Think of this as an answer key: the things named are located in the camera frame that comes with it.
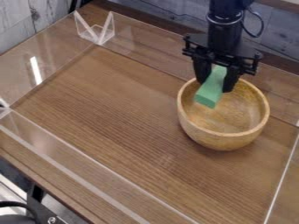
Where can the clear acrylic corner bracket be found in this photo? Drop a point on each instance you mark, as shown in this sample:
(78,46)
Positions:
(98,34)

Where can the wooden bowl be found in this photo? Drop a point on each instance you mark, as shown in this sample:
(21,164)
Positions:
(232,124)

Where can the green rectangular stick block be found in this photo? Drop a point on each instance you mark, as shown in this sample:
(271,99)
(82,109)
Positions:
(211,89)

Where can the black table leg frame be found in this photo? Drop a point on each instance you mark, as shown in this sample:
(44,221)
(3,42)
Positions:
(45,215)

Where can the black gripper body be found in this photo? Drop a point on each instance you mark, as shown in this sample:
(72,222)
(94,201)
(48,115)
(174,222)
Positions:
(222,47)

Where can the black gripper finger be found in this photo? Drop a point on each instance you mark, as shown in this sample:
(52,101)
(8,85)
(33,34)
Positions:
(202,68)
(231,79)

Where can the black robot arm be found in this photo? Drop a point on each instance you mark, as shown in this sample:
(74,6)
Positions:
(228,10)

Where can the clear acrylic enclosure wall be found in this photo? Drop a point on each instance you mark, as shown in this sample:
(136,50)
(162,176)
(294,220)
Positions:
(90,128)

